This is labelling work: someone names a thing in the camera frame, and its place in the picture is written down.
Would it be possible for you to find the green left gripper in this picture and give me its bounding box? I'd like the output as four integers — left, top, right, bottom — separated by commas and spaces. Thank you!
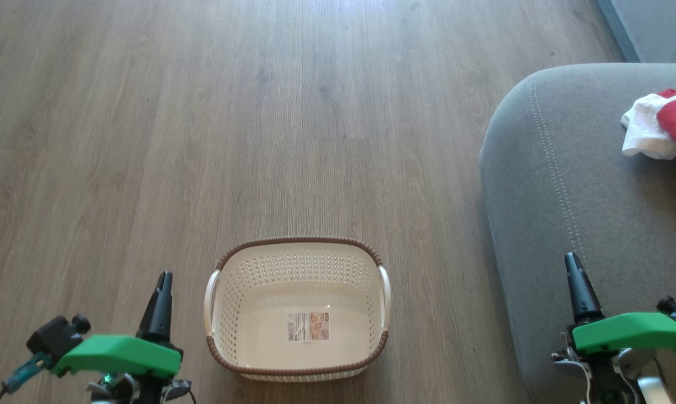
51, 271, 185, 379

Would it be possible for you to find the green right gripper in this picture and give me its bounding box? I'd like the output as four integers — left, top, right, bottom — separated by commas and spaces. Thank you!
564, 252, 676, 356

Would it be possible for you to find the grey fabric sofa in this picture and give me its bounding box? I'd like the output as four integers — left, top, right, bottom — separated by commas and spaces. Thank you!
479, 62, 676, 404

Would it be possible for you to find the paper label sticker in basket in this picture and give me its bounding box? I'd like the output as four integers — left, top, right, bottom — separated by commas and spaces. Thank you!
285, 311, 331, 343

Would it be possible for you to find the white cloth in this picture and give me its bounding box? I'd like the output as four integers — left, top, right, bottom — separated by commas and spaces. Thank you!
620, 88, 676, 161

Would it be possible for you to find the teal plug camera cable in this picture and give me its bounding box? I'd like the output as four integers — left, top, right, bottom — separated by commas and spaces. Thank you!
0, 352, 53, 404

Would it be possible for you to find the cream plastic laundry basket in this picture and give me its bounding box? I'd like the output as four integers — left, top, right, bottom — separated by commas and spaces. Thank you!
204, 236, 392, 383

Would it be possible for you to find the grey sofa section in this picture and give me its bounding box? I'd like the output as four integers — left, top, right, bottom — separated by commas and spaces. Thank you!
595, 0, 676, 63

